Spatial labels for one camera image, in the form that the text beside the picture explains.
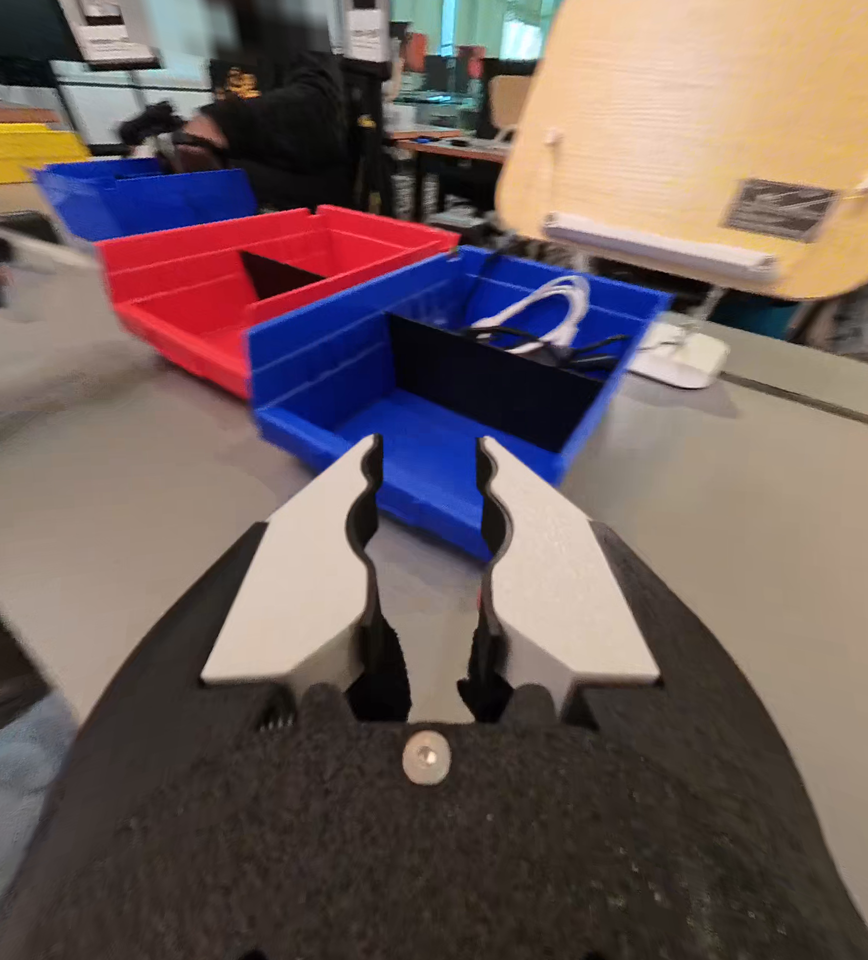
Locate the yellow storage bin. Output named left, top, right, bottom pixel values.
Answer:
left=0, top=122, right=94, bottom=186

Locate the black cable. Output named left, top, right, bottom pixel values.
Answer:
left=464, top=251, right=634, bottom=372

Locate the red storage bin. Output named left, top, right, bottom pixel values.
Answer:
left=95, top=204, right=461, bottom=400

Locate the white stand base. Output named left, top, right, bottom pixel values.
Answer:
left=625, top=322, right=731, bottom=390

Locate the white wall sign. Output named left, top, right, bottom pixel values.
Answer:
left=344, top=0, right=392, bottom=61
left=59, top=0, right=161, bottom=69

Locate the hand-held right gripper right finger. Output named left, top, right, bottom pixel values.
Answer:
left=460, top=436, right=662, bottom=714

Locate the black divider in blue bin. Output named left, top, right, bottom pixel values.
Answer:
left=387, top=313, right=606, bottom=453

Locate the blue storage bin with cables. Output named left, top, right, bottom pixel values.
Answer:
left=245, top=246, right=675, bottom=564

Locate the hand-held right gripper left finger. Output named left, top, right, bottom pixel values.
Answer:
left=200, top=433, right=409, bottom=699

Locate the wooden background table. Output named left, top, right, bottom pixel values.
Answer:
left=385, top=123, right=514, bottom=165

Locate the empty blue storage bin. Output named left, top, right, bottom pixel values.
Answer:
left=32, top=157, right=259, bottom=243

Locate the white cable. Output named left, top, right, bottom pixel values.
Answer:
left=471, top=276, right=591, bottom=354

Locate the black divider in red bin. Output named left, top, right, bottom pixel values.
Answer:
left=239, top=249, right=326, bottom=301

